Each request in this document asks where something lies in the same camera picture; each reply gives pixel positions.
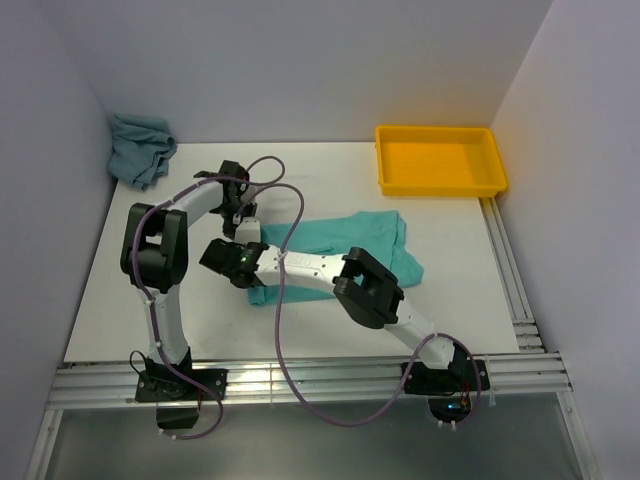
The yellow plastic tray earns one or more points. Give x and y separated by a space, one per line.
429 161

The teal green t-shirt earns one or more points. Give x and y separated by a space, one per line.
381 233

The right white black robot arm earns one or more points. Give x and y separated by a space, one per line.
370 295

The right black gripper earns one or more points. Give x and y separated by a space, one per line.
238 245

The aluminium right side rail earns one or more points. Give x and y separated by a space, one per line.
510 265

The aluminium front rail frame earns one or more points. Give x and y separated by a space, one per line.
111 385

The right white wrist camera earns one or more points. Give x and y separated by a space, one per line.
247 230

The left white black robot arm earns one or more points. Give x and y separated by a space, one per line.
155 257

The crumpled grey-blue t-shirt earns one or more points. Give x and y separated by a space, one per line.
141 150

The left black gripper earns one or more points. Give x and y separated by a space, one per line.
229 230

